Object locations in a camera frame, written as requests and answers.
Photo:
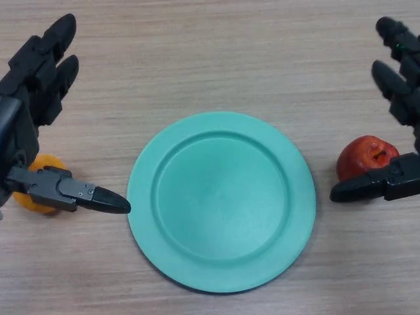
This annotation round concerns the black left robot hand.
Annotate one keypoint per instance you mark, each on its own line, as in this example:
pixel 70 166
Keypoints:
pixel 23 108

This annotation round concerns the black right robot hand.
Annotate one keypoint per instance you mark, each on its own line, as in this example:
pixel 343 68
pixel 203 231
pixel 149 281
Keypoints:
pixel 407 105

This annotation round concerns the red apple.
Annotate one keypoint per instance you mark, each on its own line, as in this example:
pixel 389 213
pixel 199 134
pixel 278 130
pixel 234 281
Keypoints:
pixel 357 157

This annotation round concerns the green round plate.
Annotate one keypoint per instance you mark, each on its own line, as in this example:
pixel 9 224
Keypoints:
pixel 223 203

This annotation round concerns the orange round fruit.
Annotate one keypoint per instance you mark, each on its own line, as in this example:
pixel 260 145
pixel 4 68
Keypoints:
pixel 46 160

